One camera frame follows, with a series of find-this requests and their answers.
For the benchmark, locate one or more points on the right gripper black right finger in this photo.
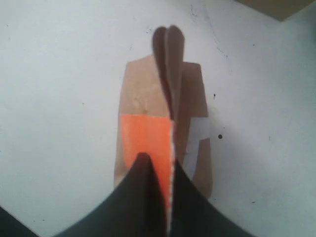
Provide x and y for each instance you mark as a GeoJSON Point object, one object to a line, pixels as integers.
{"type": "Point", "coordinates": [194, 216]}

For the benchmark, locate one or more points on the brown paper bag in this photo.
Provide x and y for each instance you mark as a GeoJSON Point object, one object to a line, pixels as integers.
{"type": "Point", "coordinates": [277, 9]}

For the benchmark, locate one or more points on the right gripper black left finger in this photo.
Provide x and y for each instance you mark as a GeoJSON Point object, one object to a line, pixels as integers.
{"type": "Point", "coordinates": [134, 209]}

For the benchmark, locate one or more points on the brown kraft pouch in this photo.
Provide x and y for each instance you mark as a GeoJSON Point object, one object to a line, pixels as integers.
{"type": "Point", "coordinates": [163, 112]}

